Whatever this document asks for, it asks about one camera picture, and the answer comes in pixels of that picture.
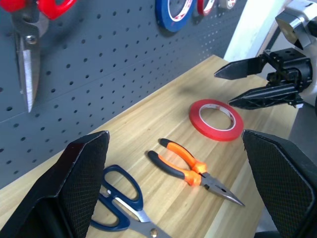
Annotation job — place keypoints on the grey metal pegboard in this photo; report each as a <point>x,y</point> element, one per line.
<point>99,81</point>

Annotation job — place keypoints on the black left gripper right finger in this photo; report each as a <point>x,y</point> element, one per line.
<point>282,178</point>

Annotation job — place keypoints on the orange black needle nose pliers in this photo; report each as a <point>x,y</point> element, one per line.
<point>190,171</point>

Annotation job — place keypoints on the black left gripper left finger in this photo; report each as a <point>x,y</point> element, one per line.
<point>74,178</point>

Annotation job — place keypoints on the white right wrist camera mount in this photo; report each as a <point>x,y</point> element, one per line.
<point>310,95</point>

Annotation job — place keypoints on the blue tape roll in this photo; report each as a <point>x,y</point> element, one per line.
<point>163,15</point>

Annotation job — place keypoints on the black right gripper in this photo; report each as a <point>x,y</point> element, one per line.
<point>289,67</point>

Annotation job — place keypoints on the red tape roll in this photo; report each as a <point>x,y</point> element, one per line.
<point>201,8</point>
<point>195,119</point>

